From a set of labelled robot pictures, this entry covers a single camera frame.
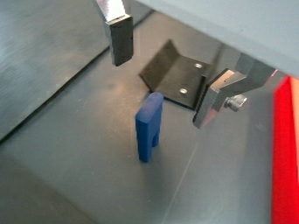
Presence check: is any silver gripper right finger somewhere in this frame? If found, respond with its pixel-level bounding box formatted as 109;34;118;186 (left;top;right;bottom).
193;53;277;129

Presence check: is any red shape-sorting board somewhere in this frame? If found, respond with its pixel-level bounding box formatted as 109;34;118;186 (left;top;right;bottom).
271;76;299;224

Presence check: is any blue two-legged peg block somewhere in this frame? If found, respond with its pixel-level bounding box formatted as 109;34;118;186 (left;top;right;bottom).
135;92;165;163

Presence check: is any dark grey curved block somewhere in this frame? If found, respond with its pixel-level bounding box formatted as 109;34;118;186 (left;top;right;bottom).
139;40;211;110

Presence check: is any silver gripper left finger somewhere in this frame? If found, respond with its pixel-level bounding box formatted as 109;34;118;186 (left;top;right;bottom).
94;0;134;67

